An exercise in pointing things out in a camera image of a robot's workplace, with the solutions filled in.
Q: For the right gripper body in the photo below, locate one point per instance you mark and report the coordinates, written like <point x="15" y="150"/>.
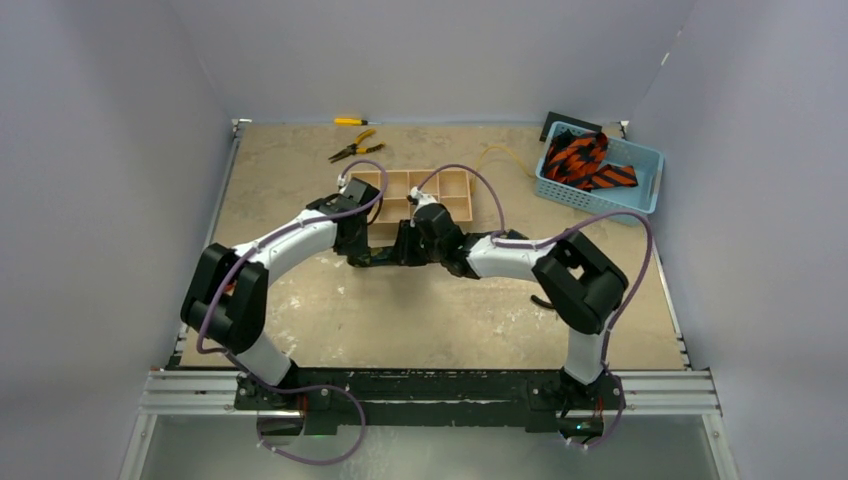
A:
<point x="411" y="245"/>

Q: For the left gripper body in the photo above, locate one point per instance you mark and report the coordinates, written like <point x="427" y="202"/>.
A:
<point x="359" y="244"/>

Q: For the blue floral tie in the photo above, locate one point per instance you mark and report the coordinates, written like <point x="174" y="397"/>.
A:
<point x="374" y="257"/>

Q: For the light blue plastic basket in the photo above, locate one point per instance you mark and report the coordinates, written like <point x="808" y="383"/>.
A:
<point x="648" y="164"/>

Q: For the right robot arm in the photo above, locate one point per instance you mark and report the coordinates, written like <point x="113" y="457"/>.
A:
<point x="582" y="284"/>

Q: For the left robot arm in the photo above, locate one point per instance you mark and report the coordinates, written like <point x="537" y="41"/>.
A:
<point x="227" y="297"/>

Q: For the yellow black pliers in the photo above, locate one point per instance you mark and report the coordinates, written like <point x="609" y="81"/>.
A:
<point x="356" y="148"/>

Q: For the orange black striped tie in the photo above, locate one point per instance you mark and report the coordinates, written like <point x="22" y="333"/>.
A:
<point x="577" y="161"/>

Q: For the black flat box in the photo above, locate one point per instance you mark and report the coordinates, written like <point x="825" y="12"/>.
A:
<point x="553" y="117"/>

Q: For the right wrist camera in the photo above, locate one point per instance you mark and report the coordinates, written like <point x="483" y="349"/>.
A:
<point x="419" y="198"/>

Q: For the black handled cutters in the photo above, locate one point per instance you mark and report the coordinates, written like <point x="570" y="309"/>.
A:
<point x="541" y="302"/>

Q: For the yellow handled screwdriver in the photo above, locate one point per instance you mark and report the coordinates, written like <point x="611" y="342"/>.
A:
<point x="344" y="121"/>

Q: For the black base frame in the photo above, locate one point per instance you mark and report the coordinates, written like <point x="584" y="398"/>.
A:
<point x="536" y="401"/>

